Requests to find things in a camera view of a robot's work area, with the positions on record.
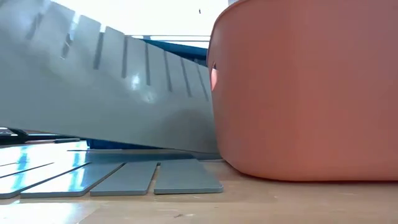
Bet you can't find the long grey slotted divider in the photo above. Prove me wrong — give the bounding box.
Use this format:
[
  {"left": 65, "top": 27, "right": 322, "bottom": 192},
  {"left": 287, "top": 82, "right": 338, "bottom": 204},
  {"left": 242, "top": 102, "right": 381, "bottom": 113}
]
[{"left": 0, "top": 148, "right": 224, "bottom": 200}]

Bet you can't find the short grey slotted divider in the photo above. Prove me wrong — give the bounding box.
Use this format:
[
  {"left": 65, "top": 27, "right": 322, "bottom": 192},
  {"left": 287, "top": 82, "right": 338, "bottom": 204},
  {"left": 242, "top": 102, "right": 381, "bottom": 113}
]
[{"left": 0, "top": 0, "right": 220, "bottom": 155}]

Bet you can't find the long ceiling light fixture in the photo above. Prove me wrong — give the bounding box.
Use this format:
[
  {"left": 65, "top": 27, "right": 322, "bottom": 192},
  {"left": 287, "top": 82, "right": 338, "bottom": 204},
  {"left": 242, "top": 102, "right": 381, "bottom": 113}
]
[{"left": 129, "top": 34, "right": 211, "bottom": 43}]

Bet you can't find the orange plastic basket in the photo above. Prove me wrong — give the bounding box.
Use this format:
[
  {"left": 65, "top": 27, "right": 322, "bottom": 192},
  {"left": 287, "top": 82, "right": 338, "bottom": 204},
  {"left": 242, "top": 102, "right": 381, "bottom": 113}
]
[{"left": 206, "top": 0, "right": 398, "bottom": 182}]

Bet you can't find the large blue plastic bin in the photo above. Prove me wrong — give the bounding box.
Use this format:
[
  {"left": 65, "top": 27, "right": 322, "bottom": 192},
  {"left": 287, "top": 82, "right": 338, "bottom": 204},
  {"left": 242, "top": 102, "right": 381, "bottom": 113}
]
[{"left": 86, "top": 39, "right": 208, "bottom": 151}]

